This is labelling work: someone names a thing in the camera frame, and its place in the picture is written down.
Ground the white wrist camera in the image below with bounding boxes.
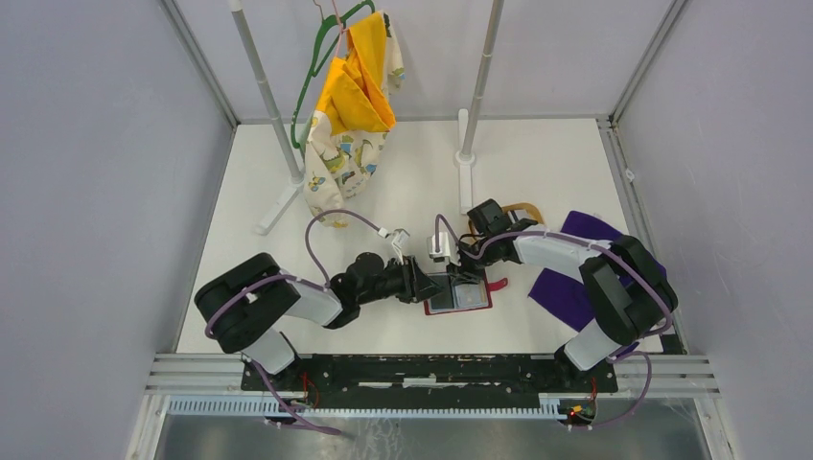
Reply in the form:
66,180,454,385
427,231,459,265
378,227,410,264

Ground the red leather card holder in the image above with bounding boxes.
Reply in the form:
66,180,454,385
424,273,509,316

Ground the white toothed cable rail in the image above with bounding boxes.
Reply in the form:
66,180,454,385
167,396,566,421

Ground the right grey stand pole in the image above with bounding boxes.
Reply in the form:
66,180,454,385
453,0,504,215

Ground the tan oval card tray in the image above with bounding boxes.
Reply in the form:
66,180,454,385
467,199,545,236

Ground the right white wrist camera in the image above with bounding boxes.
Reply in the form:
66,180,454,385
427,231,459,265

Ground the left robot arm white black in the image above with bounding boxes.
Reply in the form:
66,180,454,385
194,252,443,391

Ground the yellow cloth hanging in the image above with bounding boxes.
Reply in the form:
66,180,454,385
312,11,405,136

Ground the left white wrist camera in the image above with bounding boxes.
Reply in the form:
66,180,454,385
378,227,410,264

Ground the left grey stand pole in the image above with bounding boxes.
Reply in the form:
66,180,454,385
228,0,305,236

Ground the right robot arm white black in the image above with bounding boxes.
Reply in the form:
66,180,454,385
428,199,678,391

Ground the grey stand pole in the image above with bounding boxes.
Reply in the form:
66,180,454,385
228,0,305,236
453,0,504,215

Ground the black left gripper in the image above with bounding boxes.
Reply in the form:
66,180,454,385
358,255,446,305

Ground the purple cloth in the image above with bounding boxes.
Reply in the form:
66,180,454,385
529,211,678,348

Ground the cream patterned fabric bag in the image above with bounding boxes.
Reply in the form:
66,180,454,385
302,12,407,228

